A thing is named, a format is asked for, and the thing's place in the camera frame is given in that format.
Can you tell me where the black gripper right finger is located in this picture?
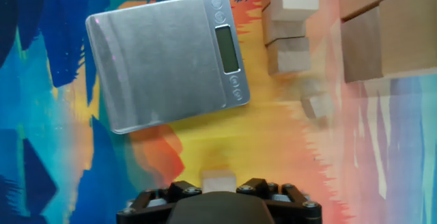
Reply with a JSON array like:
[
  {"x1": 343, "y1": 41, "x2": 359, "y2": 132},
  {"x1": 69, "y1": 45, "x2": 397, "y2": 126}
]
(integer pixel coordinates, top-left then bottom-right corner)
[{"x1": 235, "y1": 178, "x2": 324, "y2": 224}]

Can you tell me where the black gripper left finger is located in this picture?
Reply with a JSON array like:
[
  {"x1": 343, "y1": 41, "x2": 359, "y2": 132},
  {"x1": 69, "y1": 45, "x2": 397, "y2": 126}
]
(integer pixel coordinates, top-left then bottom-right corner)
[{"x1": 115, "y1": 180, "x2": 203, "y2": 224}]

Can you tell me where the tiny wooden cube block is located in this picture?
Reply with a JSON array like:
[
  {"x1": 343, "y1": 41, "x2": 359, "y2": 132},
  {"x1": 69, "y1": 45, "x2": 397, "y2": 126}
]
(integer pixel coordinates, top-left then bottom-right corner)
[{"x1": 299, "y1": 92, "x2": 336, "y2": 122}]

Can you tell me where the forest sunset print cloth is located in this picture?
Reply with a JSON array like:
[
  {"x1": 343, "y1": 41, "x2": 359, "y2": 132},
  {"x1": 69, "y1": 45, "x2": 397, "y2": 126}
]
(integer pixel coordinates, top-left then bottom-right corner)
[{"x1": 0, "y1": 0, "x2": 437, "y2": 224}]

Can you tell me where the silver digital kitchen scale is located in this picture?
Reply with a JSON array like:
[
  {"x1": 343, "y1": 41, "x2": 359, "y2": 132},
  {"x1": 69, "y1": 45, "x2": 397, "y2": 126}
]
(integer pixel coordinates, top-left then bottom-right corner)
[{"x1": 85, "y1": 0, "x2": 251, "y2": 135}]

